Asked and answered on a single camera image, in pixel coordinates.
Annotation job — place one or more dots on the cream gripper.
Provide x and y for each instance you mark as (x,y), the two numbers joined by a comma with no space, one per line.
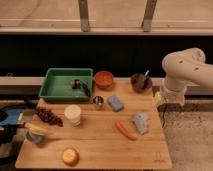
(159,100)

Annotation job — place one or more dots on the dark red grape bunch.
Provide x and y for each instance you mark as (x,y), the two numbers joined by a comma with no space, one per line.
(47,116)

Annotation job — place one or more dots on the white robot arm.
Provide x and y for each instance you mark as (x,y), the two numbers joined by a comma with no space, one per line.
(181,68)

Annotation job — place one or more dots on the dark purple bowl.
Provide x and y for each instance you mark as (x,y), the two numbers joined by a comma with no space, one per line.
(140,83)

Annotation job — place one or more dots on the light blue cloth toy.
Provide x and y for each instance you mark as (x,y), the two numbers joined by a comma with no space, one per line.
(141,122)

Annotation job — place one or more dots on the spoon in purple bowl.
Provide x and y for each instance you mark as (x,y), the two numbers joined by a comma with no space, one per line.
(146,74)

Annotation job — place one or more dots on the blue sponge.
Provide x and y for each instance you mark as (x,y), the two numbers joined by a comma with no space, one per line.
(115,103)

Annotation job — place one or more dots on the orange carrot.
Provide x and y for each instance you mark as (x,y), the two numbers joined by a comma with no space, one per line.
(124,131)

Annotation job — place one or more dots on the orange bowl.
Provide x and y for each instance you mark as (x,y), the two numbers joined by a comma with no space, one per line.
(103,79)

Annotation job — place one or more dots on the small metal cup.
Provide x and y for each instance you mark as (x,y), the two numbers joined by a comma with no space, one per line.
(98,102)

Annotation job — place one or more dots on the black object in tray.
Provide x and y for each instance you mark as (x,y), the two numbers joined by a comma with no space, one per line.
(78,84)

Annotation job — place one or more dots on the white ribbed cup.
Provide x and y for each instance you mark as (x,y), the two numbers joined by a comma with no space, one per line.
(73,114)

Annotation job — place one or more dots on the green plastic tray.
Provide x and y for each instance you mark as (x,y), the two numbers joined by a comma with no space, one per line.
(56,87)

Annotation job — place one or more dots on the yellow orange fruit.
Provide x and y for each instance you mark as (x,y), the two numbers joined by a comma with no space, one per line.
(70,156)

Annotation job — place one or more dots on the yellow banana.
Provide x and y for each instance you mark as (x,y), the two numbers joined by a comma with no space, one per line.
(37,130)

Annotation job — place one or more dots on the blue cup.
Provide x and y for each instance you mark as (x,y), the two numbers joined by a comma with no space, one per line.
(35,138)

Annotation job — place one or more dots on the blue black device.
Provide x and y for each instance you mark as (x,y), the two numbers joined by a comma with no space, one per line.
(8,129)

